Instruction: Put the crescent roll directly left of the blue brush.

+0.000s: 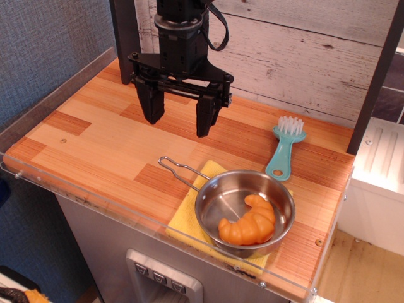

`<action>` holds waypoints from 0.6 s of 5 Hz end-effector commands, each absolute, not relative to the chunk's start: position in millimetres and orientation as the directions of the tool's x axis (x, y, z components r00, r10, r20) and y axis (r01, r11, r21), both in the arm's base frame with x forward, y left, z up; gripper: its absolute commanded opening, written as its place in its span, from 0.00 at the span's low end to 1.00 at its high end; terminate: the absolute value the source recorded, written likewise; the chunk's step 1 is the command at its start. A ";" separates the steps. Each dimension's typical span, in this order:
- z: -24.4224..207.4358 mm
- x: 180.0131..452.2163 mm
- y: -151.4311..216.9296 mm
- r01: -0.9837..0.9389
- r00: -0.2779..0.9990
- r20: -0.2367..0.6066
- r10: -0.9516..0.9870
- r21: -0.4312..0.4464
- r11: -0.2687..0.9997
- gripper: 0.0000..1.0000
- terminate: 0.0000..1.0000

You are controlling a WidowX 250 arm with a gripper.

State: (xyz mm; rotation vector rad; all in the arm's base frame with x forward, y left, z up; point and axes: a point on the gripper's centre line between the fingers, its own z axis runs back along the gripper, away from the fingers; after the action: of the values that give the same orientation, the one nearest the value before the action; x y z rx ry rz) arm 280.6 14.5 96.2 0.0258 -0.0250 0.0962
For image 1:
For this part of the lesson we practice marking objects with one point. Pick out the dark right shelf post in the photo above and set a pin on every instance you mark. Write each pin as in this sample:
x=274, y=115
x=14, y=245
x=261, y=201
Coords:
x=382, y=68

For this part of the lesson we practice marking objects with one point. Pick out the clear acrylic guard panel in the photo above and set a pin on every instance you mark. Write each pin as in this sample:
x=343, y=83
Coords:
x=133, y=188

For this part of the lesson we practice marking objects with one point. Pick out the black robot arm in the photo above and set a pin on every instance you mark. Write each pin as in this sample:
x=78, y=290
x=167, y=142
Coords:
x=180, y=11

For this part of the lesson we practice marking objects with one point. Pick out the grey toy fridge dispenser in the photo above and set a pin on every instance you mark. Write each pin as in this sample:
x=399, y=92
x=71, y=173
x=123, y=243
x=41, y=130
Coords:
x=154, y=281

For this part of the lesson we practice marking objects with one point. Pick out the yellow cloth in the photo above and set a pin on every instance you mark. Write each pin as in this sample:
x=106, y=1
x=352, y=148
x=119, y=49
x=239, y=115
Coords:
x=183, y=227

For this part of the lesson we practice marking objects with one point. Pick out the dark left shelf post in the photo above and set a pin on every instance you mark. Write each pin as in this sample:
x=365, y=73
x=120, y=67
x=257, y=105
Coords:
x=124, y=20

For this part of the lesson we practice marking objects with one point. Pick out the small stainless steel pan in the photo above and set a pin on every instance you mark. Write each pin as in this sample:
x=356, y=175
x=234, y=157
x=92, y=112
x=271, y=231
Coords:
x=222, y=196

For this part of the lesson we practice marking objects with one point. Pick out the orange black object bottom left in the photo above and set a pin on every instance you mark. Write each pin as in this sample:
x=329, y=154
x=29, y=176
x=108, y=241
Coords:
x=18, y=296

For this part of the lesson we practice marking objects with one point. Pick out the teal brush white bristles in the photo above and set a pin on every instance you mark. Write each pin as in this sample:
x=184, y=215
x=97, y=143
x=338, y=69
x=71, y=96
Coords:
x=288, y=131

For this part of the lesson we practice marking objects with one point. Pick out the dark shelf post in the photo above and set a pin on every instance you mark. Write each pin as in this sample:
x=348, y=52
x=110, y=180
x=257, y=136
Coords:
x=382, y=68
x=124, y=20

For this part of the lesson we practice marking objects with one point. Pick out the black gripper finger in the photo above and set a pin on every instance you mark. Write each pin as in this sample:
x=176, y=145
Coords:
x=207, y=109
x=151, y=99

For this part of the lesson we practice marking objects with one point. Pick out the orange plastic crescent roll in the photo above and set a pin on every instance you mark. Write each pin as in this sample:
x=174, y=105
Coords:
x=257, y=226

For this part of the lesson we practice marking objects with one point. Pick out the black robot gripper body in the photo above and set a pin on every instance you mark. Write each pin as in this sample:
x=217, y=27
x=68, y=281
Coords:
x=182, y=67

